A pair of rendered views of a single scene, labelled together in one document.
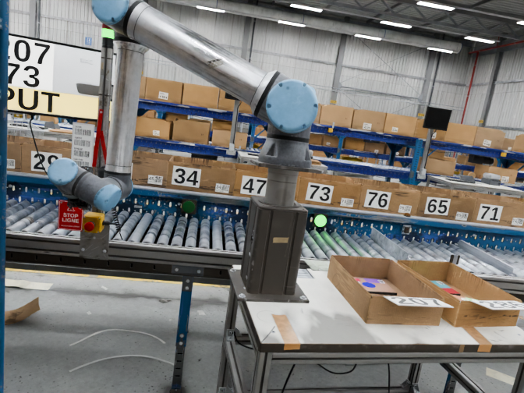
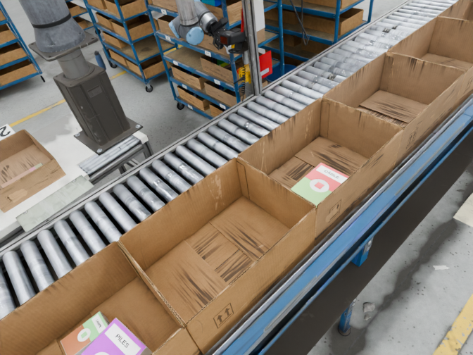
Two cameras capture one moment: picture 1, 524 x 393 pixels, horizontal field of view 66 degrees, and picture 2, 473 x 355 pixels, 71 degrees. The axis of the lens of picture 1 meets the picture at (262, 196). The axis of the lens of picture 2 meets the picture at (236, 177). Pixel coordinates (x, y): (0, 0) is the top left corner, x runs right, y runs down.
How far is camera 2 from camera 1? 3.01 m
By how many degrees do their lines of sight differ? 120
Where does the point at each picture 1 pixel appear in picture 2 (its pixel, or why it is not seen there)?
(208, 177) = (274, 146)
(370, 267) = (17, 191)
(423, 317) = not seen: outside the picture
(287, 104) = not seen: outside the picture
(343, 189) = (10, 328)
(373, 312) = (27, 139)
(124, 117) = not seen: outside the picture
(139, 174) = (345, 100)
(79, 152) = (258, 13)
